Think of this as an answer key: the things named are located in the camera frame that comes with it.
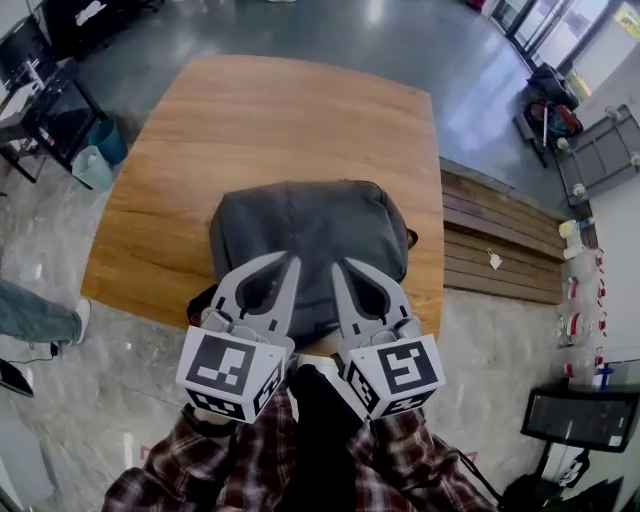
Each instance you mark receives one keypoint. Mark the person's left forearm plaid sleeve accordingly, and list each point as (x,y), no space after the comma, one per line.
(200,470)

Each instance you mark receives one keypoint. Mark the black metal desk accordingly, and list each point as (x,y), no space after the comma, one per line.
(55,110)

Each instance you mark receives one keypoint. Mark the small white tag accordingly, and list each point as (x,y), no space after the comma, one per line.
(495,260)

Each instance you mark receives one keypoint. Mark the grey backpack bag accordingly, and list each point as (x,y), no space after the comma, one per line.
(310,225)

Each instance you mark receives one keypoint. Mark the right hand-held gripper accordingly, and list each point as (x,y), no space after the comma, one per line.
(400,372)

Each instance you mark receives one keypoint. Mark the person's right forearm plaid sleeve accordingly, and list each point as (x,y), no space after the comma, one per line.
(415,460)

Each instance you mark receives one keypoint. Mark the teal waste bin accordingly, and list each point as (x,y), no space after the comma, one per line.
(110,140)

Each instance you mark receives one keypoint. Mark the black flat screen on stand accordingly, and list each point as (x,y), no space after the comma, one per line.
(580,420)

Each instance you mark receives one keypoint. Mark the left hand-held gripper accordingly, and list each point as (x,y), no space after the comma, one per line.
(225,362)

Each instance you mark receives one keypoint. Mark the black flat device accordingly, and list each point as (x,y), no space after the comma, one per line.
(15,377)

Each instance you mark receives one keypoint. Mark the person's black torso clothing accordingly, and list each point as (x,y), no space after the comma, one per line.
(320,430)

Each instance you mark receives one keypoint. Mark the wooden slatted bench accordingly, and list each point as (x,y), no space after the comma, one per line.
(500,235)

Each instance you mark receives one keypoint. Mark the black bag with red items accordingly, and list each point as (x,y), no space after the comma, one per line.
(552,100)

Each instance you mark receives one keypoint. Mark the black computer monitor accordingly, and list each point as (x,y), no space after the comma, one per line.
(22,50)

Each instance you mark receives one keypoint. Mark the black floor bag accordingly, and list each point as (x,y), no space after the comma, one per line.
(560,495)

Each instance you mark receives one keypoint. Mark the grey wheeled cart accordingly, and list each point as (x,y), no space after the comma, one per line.
(605,150)

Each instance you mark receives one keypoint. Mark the group of clear bottles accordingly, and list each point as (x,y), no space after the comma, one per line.
(582,300)

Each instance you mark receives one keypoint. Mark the black wrist watch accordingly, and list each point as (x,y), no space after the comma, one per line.
(210,426)

